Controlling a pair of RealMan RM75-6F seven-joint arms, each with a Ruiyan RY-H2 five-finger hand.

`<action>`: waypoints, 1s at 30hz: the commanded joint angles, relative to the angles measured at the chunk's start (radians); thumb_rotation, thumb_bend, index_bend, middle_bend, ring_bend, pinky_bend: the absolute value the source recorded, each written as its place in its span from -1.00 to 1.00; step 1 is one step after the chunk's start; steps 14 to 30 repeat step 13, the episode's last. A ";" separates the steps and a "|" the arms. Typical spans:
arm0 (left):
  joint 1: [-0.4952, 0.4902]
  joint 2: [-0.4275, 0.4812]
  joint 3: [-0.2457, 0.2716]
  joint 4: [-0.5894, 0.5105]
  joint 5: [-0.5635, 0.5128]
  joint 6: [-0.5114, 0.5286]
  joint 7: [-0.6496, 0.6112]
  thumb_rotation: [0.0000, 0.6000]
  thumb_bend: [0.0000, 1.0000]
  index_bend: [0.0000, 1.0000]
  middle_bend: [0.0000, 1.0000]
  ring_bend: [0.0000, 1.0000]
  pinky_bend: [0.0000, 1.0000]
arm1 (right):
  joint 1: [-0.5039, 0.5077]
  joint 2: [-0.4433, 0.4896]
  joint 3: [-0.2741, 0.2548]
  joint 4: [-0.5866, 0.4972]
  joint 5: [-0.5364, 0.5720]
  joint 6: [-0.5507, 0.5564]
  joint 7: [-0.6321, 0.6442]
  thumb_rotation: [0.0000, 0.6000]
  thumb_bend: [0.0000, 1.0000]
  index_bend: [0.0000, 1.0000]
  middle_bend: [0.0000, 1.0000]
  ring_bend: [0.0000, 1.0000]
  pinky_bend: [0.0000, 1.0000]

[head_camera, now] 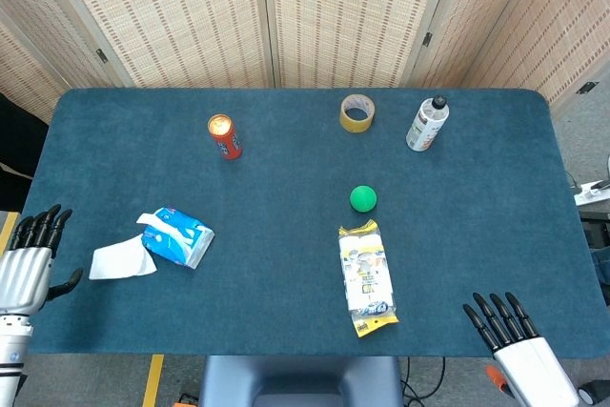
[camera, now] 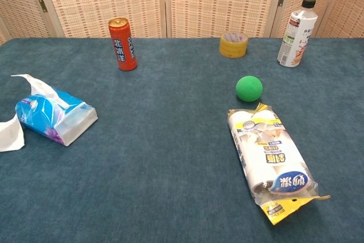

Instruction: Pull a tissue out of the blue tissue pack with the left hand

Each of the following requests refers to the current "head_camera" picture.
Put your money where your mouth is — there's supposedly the white power strip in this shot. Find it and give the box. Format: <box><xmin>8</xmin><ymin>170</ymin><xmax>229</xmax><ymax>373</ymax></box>
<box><xmin>574</xmin><ymin>179</ymin><xmax>610</xmax><ymax>206</ymax></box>

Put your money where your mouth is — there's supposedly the white labelled plastic bottle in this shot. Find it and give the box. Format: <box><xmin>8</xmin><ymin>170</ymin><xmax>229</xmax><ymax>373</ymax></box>
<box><xmin>405</xmin><ymin>94</ymin><xmax>450</xmax><ymax>153</ymax></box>

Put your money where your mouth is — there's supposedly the black chair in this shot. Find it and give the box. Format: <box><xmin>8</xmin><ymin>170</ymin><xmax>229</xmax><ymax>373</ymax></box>
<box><xmin>0</xmin><ymin>92</ymin><xmax>50</xmax><ymax>213</ymax></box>

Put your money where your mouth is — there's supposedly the yellow packing tape roll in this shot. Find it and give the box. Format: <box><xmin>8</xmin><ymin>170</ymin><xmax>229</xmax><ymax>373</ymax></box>
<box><xmin>339</xmin><ymin>94</ymin><xmax>376</xmax><ymax>133</ymax></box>

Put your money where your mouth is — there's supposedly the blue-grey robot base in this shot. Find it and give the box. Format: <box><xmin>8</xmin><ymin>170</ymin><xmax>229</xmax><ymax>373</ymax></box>
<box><xmin>197</xmin><ymin>354</ymin><xmax>404</xmax><ymax>407</ymax></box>

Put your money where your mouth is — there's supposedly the orange black tool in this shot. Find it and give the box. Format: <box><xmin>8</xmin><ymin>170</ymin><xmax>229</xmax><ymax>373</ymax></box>
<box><xmin>485</xmin><ymin>364</ymin><xmax>515</xmax><ymax>397</ymax></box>

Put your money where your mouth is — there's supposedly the woven folding screen panel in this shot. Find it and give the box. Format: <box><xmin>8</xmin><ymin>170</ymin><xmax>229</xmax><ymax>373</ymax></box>
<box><xmin>402</xmin><ymin>0</ymin><xmax>549</xmax><ymax>90</ymax></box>
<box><xmin>0</xmin><ymin>10</ymin><xmax>66</xmax><ymax>125</ymax></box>
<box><xmin>35</xmin><ymin>0</ymin><xmax>277</xmax><ymax>90</ymax></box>
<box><xmin>459</xmin><ymin>0</ymin><xmax>610</xmax><ymax>115</ymax></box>
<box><xmin>260</xmin><ymin>0</ymin><xmax>461</xmax><ymax>90</ymax></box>
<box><xmin>0</xmin><ymin>0</ymin><xmax>137</xmax><ymax>93</ymax></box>

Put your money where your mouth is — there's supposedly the blue plastic tissue pack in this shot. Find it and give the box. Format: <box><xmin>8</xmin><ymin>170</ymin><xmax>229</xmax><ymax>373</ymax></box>
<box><xmin>141</xmin><ymin>207</ymin><xmax>216</xmax><ymax>271</ymax></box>

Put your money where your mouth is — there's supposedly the black floor cable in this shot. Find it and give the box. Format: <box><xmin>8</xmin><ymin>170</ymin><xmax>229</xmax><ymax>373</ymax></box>
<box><xmin>398</xmin><ymin>356</ymin><xmax>447</xmax><ymax>407</ymax></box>

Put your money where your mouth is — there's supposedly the orange soda can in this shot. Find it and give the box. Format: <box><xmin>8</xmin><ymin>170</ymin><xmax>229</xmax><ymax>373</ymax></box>
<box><xmin>207</xmin><ymin>113</ymin><xmax>243</xmax><ymax>161</ymax></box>

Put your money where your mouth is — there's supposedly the black equipment box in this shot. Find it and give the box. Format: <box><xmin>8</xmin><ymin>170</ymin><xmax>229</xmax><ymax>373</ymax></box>
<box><xmin>579</xmin><ymin>210</ymin><xmax>610</xmax><ymax>249</ymax></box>

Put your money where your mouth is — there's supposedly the blue felt table cover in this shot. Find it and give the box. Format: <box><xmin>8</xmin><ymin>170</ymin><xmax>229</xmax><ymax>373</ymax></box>
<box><xmin>21</xmin><ymin>87</ymin><xmax>610</xmax><ymax>360</ymax></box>

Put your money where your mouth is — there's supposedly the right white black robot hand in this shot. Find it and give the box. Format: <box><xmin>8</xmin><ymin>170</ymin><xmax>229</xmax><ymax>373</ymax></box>
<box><xmin>462</xmin><ymin>291</ymin><xmax>580</xmax><ymax>407</ymax></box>

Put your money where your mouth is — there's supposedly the yellow white snack bag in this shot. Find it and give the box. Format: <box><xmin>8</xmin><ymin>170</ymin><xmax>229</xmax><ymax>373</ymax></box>
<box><xmin>337</xmin><ymin>218</ymin><xmax>400</xmax><ymax>338</ymax></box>

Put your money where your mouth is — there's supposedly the green foam ball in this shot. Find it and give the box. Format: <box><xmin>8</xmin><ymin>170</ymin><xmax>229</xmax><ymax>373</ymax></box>
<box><xmin>349</xmin><ymin>184</ymin><xmax>378</xmax><ymax>214</ymax></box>

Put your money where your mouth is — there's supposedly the white pulled-out tissue sheet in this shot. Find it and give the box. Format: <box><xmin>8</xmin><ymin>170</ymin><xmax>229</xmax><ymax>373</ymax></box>
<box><xmin>88</xmin><ymin>233</ymin><xmax>158</xmax><ymax>281</ymax></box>

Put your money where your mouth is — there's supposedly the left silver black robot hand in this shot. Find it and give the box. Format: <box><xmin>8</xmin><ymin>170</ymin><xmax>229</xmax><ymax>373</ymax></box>
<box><xmin>0</xmin><ymin>204</ymin><xmax>85</xmax><ymax>318</ymax></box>

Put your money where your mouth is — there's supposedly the black round object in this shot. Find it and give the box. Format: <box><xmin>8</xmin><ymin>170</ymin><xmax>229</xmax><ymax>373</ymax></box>
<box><xmin>578</xmin><ymin>379</ymin><xmax>610</xmax><ymax>407</ymax></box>

